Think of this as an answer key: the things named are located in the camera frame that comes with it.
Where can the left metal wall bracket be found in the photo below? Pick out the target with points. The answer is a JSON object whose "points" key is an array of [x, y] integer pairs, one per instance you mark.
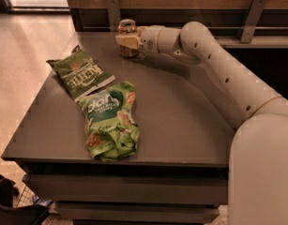
{"points": [[114, 14]]}

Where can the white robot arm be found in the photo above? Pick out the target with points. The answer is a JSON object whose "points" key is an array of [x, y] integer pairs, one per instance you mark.
{"points": [[258, 163]]}

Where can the light green rice chips bag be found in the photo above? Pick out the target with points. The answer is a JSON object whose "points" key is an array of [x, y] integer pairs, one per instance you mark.
{"points": [[110, 119]]}

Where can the dark bin on floor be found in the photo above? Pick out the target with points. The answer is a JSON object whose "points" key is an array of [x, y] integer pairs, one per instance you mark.
{"points": [[9, 215]]}

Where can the grey drawer cabinet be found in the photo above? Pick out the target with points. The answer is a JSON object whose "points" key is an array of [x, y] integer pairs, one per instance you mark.
{"points": [[163, 162]]}

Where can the metal wall bracket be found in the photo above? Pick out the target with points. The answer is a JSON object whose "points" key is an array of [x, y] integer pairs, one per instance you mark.
{"points": [[248, 29], [114, 14]]}

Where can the orange soda can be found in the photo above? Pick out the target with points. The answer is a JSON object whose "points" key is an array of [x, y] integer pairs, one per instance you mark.
{"points": [[127, 38]]}

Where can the dark green chip bag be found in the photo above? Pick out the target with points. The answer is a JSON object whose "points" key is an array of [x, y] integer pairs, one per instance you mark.
{"points": [[80, 73]]}

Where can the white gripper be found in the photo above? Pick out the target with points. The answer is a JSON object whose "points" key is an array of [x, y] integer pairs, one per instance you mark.
{"points": [[149, 38]]}

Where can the right metal wall bracket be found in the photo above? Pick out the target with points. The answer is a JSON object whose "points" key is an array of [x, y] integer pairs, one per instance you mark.
{"points": [[248, 29]]}

